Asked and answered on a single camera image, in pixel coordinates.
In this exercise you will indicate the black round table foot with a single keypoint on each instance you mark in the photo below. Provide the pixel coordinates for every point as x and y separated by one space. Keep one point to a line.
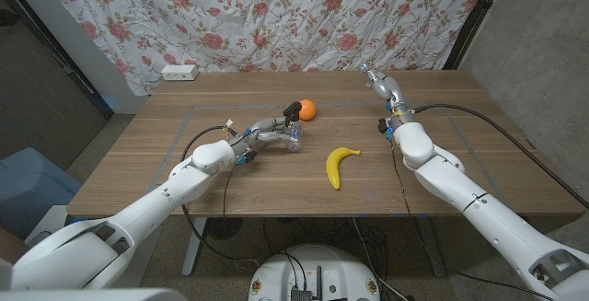
224 227

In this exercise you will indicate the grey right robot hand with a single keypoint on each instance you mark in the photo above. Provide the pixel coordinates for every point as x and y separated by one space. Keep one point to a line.
386 89

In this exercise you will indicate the floral backdrop cloth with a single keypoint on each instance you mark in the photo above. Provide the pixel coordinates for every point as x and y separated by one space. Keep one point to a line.
230 15

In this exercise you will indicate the blue bin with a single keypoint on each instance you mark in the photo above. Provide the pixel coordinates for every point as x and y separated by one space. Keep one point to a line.
27 181

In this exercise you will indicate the yellow toy banana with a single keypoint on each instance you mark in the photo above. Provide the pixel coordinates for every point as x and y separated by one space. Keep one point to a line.
333 165

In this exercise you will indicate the white power strip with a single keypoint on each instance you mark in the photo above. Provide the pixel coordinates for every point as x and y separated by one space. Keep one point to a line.
179 72

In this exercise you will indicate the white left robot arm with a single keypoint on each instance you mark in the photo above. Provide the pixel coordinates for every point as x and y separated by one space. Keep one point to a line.
129 223

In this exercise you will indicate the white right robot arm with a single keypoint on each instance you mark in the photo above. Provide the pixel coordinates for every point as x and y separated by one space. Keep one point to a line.
469 195

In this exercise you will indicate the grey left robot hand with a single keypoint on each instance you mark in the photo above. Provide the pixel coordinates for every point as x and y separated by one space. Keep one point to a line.
264 128

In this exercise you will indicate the black slanted bar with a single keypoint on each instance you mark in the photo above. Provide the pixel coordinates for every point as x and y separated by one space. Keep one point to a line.
78 77

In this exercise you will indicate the clear spray bottle black nozzle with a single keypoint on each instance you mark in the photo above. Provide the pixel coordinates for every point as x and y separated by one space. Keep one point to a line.
292 112

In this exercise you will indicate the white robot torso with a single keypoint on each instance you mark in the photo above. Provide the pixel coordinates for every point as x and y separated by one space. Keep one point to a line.
317 264

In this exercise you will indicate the orange fruit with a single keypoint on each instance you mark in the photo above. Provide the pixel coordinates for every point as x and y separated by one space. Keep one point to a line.
308 109

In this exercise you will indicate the white slanted panel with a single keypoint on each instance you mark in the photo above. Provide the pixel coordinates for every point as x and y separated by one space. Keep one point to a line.
69 38

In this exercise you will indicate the white table leg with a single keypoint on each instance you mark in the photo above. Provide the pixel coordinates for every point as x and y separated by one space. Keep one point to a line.
195 246

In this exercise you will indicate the grey table leg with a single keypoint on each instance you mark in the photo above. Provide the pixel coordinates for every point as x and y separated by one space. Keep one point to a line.
430 246

